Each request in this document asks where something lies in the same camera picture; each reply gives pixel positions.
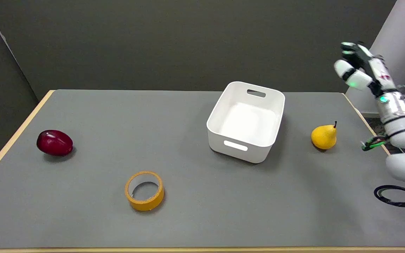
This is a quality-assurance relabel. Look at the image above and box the green black braided cable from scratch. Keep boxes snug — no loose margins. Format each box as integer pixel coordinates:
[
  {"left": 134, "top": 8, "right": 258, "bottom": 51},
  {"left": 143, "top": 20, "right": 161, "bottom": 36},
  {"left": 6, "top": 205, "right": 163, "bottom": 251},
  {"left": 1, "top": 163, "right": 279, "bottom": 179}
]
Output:
[{"left": 361, "top": 135, "right": 390, "bottom": 152}]

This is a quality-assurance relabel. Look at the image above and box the white round column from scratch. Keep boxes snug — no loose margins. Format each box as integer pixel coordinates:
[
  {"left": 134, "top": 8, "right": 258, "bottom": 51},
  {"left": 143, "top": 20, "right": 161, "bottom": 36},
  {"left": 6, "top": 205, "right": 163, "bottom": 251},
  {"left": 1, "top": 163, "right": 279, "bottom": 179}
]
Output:
[{"left": 345, "top": 0, "right": 405, "bottom": 113}]

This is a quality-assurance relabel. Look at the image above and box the long black cable bundle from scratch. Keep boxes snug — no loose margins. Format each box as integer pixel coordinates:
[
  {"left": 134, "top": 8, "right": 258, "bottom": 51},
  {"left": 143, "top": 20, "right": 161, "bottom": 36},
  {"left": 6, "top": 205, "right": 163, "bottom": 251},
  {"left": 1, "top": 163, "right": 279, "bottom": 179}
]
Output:
[{"left": 374, "top": 185, "right": 405, "bottom": 208}]

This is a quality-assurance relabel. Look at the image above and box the dark floor grille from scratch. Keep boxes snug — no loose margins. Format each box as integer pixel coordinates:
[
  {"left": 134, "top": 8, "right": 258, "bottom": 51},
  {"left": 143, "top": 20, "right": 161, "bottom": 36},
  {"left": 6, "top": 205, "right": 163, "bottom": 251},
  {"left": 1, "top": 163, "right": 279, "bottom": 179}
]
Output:
[{"left": 385, "top": 143, "right": 405, "bottom": 155}]

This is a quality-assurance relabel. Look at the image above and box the dark red plum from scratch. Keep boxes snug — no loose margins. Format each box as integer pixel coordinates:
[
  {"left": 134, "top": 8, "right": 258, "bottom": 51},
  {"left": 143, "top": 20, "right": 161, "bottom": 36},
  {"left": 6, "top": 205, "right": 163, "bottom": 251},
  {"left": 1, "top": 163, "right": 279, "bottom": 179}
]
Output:
[{"left": 36, "top": 130, "right": 73, "bottom": 156}]

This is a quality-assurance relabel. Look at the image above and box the grey table mat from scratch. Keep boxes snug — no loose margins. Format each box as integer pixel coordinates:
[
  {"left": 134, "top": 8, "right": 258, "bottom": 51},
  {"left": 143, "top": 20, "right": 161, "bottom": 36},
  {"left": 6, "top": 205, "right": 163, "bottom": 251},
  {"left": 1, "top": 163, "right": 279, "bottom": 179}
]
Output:
[{"left": 0, "top": 89, "right": 405, "bottom": 249}]

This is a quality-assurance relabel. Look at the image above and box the yellow tape roll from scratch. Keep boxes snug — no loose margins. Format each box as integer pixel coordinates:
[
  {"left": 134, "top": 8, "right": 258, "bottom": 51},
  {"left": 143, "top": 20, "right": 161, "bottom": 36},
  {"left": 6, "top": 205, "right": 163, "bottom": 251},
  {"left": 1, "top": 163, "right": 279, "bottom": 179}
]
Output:
[{"left": 124, "top": 171, "right": 165, "bottom": 212}]

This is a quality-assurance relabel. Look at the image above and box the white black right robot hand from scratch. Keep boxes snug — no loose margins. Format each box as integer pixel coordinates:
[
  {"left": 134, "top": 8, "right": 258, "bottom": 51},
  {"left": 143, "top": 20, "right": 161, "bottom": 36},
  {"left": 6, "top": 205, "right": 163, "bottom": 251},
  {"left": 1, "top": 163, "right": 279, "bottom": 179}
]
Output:
[{"left": 334, "top": 41, "right": 399, "bottom": 98}]

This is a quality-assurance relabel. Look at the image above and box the yellow pear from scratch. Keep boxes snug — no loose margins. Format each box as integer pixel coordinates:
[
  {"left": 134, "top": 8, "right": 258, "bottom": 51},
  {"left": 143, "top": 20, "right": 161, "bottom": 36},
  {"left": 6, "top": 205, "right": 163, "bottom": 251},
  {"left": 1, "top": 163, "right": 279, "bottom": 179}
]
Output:
[{"left": 311, "top": 121, "right": 338, "bottom": 150}]

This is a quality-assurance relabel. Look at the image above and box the white plastic bin with handles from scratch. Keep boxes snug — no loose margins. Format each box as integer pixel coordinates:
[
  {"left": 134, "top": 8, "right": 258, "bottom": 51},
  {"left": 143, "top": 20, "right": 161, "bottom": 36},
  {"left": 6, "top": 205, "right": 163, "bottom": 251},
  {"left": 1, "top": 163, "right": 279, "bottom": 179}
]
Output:
[{"left": 206, "top": 82, "right": 286, "bottom": 164}]

